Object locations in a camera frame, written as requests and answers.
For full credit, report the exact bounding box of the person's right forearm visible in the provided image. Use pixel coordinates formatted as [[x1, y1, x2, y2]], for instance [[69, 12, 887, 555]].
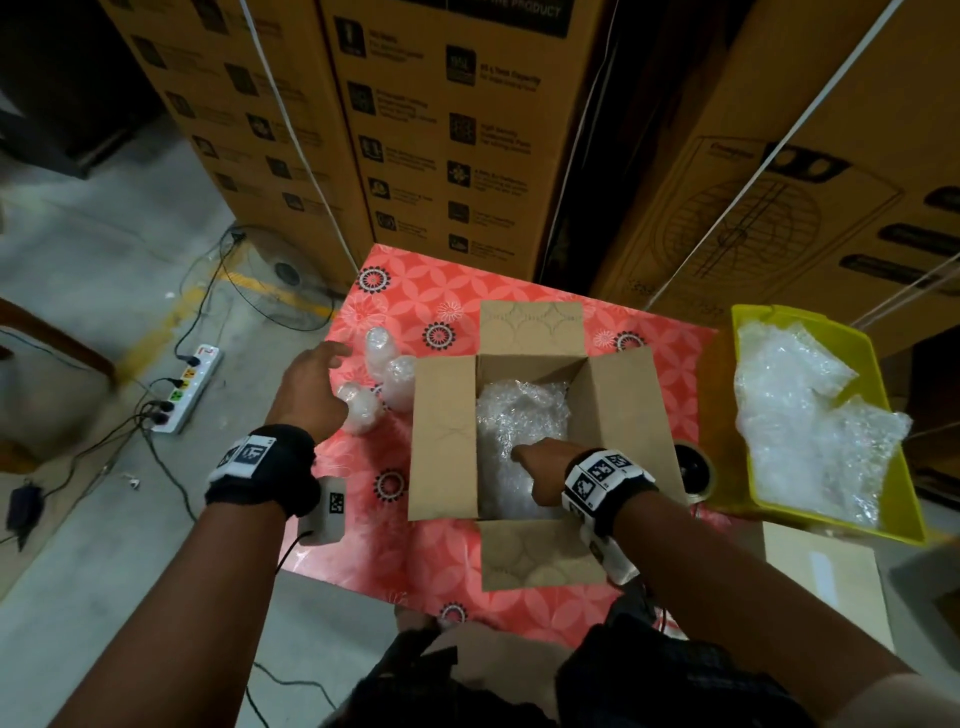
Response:
[[615, 495, 960, 728]]

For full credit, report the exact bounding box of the person's dark clothing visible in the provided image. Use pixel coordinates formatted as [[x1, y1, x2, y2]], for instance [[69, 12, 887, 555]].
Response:
[[322, 607, 819, 728]]

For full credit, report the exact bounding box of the tape dispenser with tape roll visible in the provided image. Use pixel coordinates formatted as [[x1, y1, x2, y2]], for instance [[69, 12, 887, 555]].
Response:
[[675, 442, 719, 506]]

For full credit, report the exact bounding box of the small cardboard box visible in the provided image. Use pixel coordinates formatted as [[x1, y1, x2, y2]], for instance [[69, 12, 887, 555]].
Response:
[[408, 300, 692, 591]]

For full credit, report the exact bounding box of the bubble wrap bundle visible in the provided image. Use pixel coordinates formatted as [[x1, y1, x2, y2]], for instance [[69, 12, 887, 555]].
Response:
[[735, 319, 912, 527]]

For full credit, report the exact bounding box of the black power adapter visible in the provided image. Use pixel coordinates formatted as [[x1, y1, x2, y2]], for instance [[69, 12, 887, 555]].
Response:
[[7, 480, 47, 536]]

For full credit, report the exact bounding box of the wire-guard floor fan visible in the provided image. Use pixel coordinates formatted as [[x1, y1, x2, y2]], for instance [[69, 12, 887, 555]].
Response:
[[225, 225, 335, 335]]

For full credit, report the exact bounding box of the black wristband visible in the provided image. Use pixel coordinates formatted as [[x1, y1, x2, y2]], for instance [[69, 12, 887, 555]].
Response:
[[562, 447, 659, 542], [205, 424, 320, 519]]

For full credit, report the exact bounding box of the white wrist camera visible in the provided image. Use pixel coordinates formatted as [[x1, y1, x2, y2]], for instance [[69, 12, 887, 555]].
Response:
[[597, 532, 644, 590], [300, 475, 350, 545]]

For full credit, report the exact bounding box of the white power strip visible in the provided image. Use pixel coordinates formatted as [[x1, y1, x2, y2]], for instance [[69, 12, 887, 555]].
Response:
[[150, 345, 224, 437]]

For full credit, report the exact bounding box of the flat brown cardboard box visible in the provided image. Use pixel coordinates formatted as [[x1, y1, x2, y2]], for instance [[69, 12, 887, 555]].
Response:
[[762, 520, 897, 650]]

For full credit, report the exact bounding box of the person's left hand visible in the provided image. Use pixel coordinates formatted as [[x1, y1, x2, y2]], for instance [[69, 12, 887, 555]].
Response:
[[267, 342, 354, 444]]

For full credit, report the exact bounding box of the person's right hand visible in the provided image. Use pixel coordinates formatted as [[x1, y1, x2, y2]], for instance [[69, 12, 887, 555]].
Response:
[[513, 438, 590, 507]]

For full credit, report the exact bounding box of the person's left forearm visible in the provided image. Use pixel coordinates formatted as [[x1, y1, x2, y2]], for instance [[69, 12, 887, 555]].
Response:
[[52, 502, 302, 728]]

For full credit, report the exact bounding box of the stack of Crompton cartons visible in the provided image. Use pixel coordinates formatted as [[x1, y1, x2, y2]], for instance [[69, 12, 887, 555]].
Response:
[[97, 0, 960, 362]]

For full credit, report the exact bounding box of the clear drinking glass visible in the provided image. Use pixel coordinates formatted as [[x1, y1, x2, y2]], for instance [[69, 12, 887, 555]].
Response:
[[364, 327, 399, 377]]

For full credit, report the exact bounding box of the yellow plastic bin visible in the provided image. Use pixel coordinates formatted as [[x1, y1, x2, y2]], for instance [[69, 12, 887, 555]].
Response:
[[732, 304, 929, 546]]

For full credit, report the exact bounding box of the brown plastic chair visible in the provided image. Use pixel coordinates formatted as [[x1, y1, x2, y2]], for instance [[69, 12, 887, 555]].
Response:
[[0, 297, 119, 474]]

